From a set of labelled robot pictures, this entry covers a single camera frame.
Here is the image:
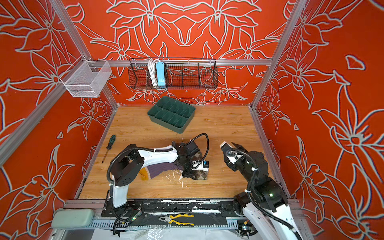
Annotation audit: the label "beige brown argyle sock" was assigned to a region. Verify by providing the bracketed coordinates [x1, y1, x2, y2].
[191, 152, 209, 181]

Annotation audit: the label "purple yellow blue sock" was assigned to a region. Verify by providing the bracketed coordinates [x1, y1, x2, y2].
[139, 163, 179, 181]

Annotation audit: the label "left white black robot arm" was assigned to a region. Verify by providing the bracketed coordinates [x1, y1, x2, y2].
[107, 133, 210, 209]

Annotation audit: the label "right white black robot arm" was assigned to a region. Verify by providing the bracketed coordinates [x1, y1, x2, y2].
[220, 142, 303, 240]

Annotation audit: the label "green divided organizer tray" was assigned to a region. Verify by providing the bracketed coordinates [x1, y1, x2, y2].
[147, 97, 196, 134]

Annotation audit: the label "light blue box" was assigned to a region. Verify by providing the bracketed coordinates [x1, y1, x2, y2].
[156, 62, 166, 88]

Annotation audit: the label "pale green pad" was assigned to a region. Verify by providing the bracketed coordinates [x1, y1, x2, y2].
[51, 209, 94, 230]

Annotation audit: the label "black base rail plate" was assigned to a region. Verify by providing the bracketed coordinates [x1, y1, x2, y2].
[116, 198, 242, 217]

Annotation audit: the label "yellow handled pliers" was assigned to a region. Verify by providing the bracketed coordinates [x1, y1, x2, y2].
[158, 214, 195, 227]

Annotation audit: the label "green handled screwdriver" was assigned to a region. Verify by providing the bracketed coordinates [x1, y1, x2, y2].
[102, 135, 116, 164]

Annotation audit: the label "black wire wall basket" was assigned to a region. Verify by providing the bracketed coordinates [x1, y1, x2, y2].
[128, 58, 219, 90]

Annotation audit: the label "white coiled cable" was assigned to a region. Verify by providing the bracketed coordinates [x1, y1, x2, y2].
[146, 59, 159, 88]

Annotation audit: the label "white mesh wall basket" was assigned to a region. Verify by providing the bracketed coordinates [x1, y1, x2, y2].
[60, 61, 112, 98]

